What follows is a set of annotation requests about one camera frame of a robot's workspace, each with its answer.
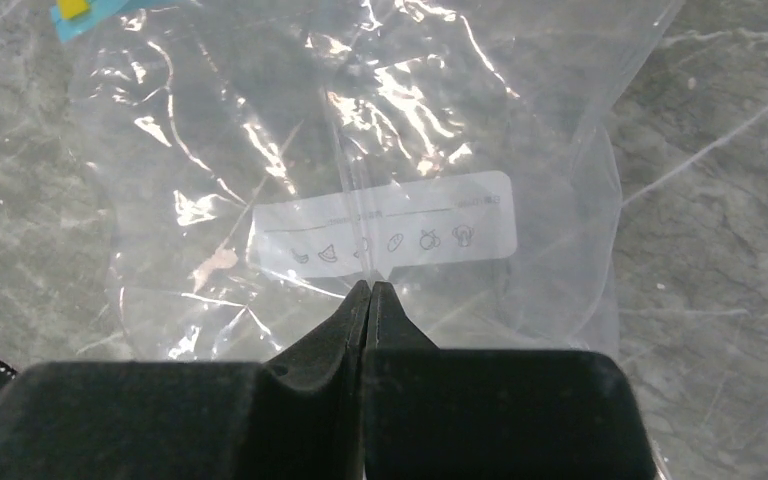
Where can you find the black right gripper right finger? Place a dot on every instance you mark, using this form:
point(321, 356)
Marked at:
point(435, 413)

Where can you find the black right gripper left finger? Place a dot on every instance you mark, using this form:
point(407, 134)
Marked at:
point(286, 418)

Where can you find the clear zip top bag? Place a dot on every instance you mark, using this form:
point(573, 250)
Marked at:
point(263, 157)

